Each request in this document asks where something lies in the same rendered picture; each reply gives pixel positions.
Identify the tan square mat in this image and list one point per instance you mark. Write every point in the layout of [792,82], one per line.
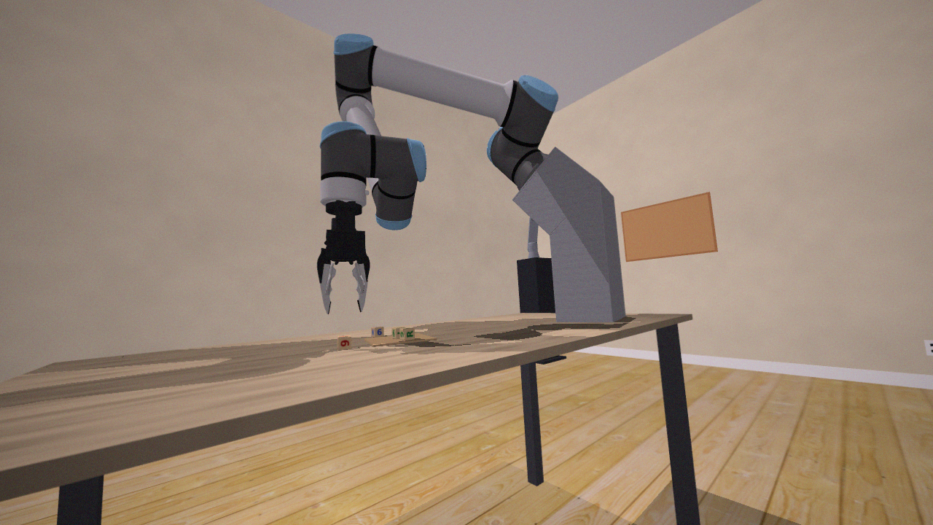
[388,340]

